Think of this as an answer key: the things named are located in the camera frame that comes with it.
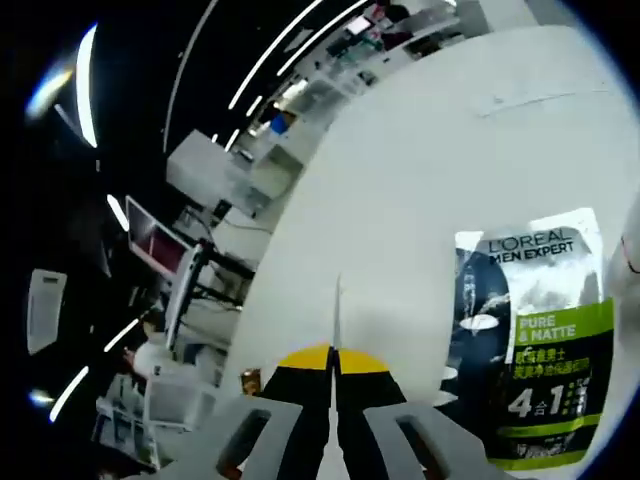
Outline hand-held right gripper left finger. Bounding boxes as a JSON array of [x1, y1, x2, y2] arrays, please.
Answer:
[[159, 342, 335, 480]]

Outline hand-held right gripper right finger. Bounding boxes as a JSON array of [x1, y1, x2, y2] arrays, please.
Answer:
[[335, 347, 531, 480]]

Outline small gold skincare sachet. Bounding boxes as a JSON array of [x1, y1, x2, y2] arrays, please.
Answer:
[[239, 367, 265, 397]]

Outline green black skincare sachet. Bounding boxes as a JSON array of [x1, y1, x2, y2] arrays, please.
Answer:
[[447, 206, 617, 472]]

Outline white desk black legs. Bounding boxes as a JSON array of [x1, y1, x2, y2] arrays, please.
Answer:
[[163, 238, 257, 354]]

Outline computer monitor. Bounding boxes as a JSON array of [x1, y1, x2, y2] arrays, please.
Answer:
[[123, 194, 195, 279]]

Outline white ceiling air conditioner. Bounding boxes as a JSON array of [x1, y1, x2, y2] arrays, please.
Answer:
[[25, 268, 69, 357]]

